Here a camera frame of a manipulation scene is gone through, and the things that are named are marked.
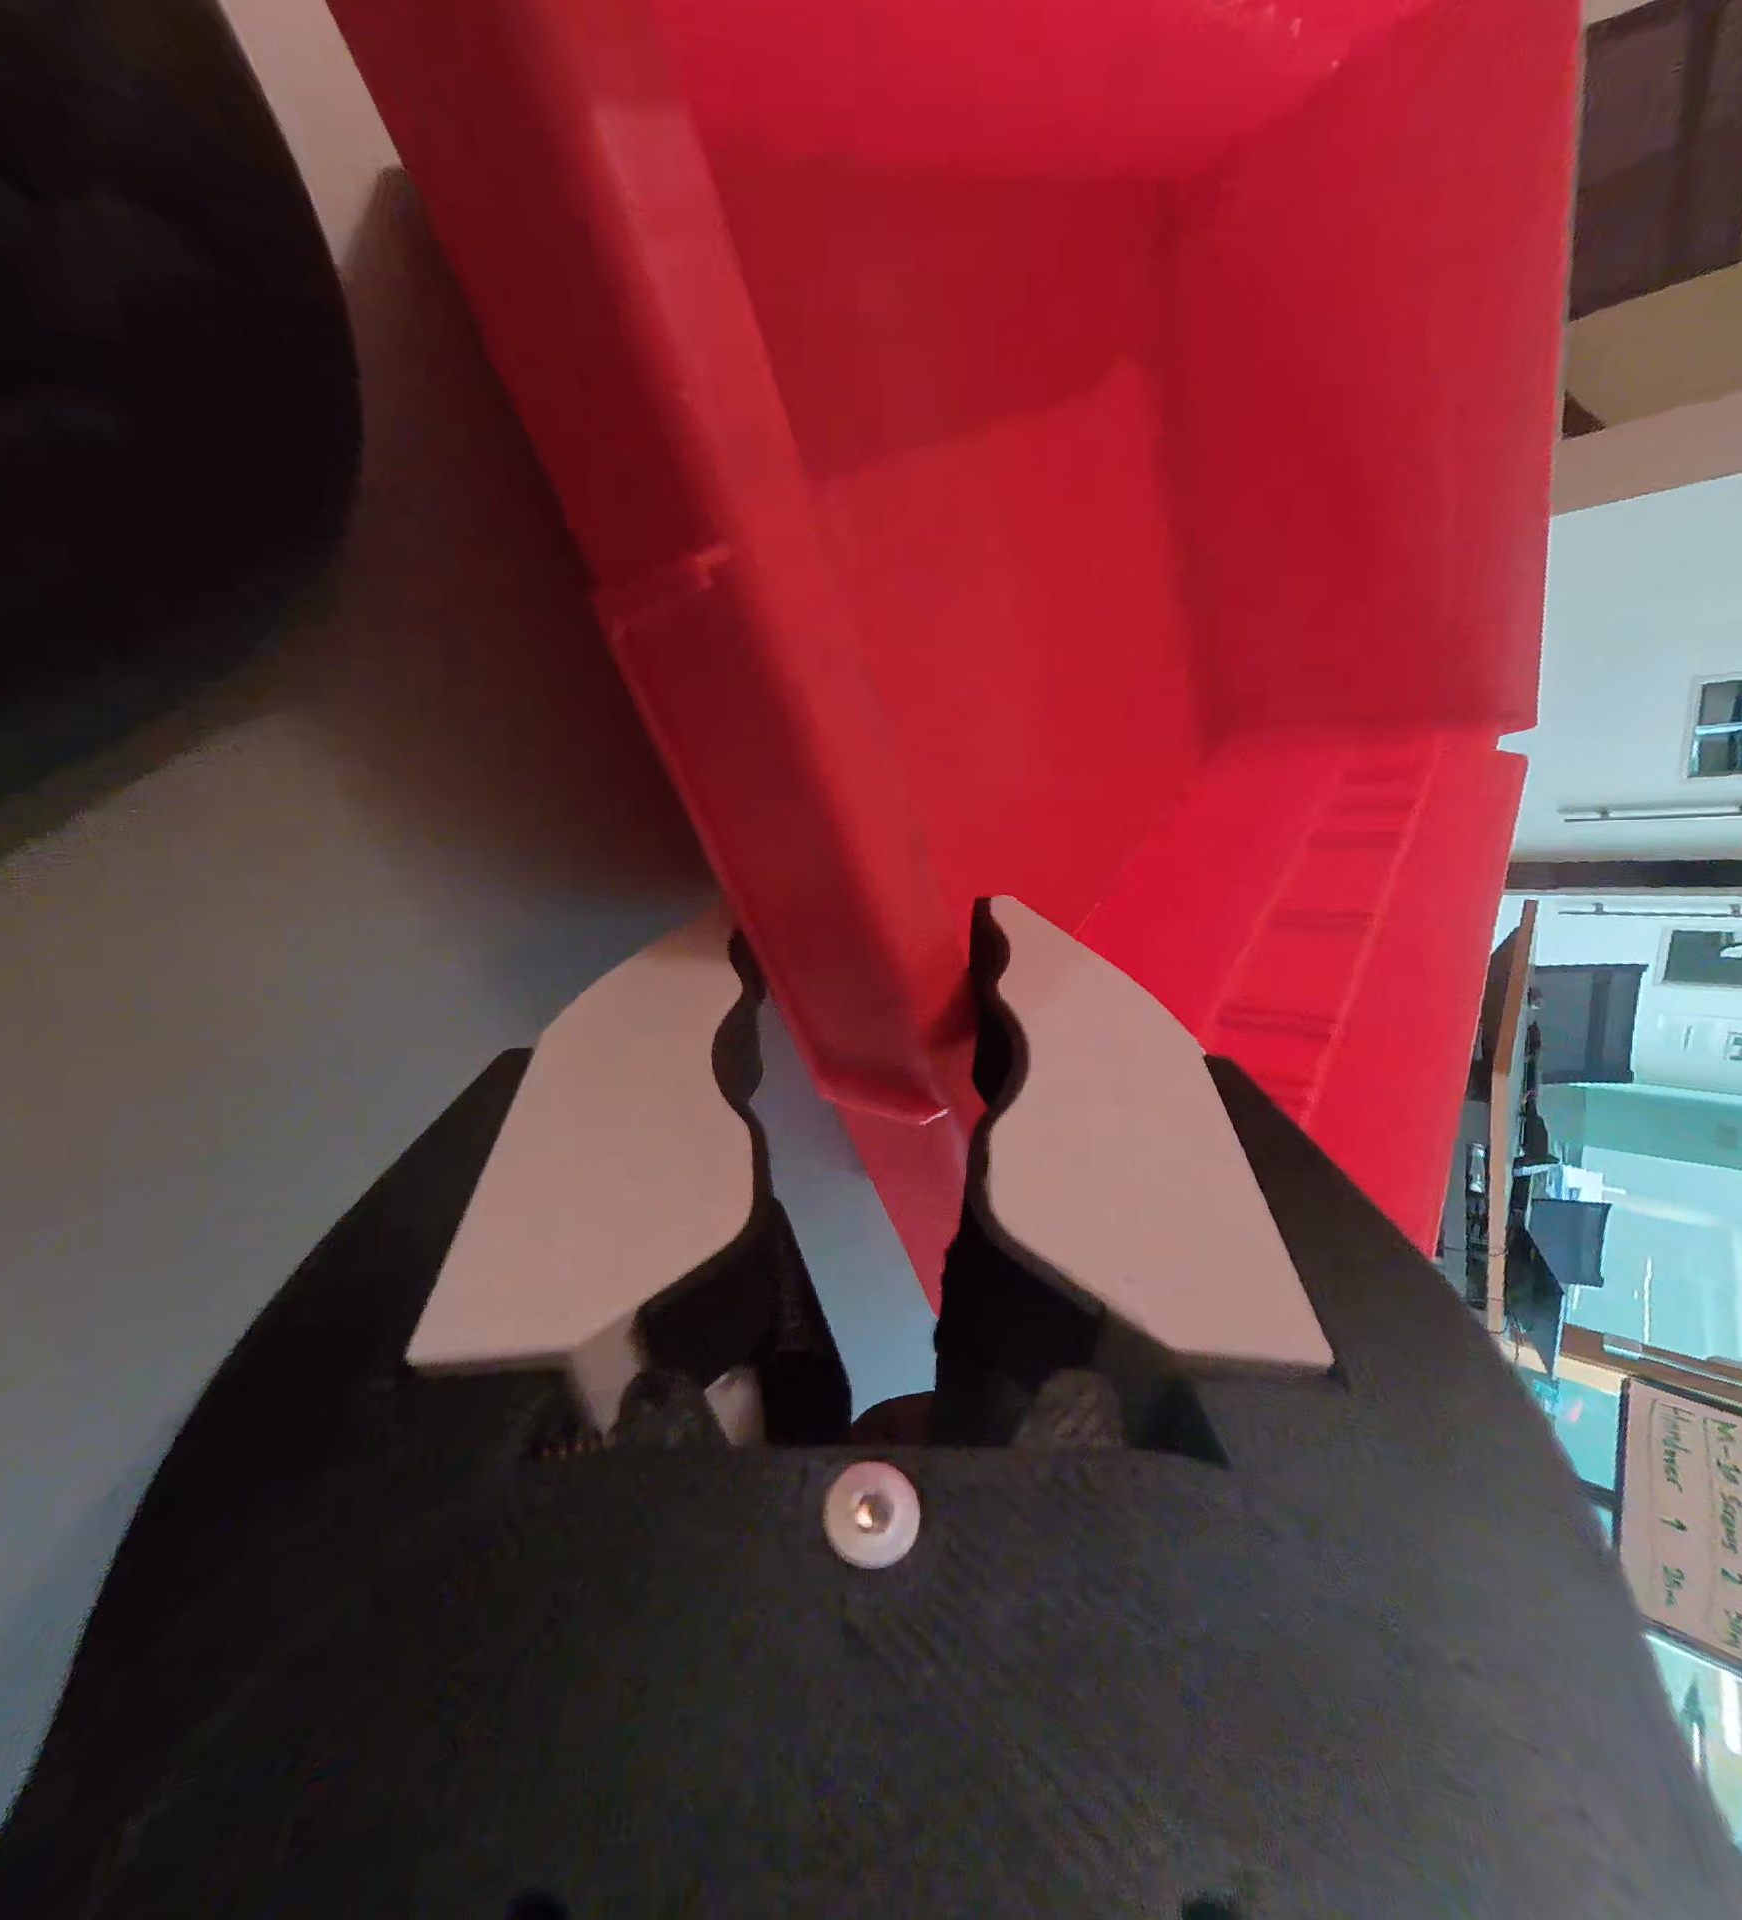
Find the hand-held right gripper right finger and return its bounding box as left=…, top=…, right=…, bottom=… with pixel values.
left=933, top=893, right=1340, bottom=1446

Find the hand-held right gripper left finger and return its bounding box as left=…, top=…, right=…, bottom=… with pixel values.
left=401, top=912, right=855, bottom=1446

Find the red plastic bin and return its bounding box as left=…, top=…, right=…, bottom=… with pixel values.
left=323, top=0, right=1585, bottom=1319

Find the whiteboard with ruled table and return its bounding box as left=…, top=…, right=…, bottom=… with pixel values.
left=1619, top=1377, right=1742, bottom=1716

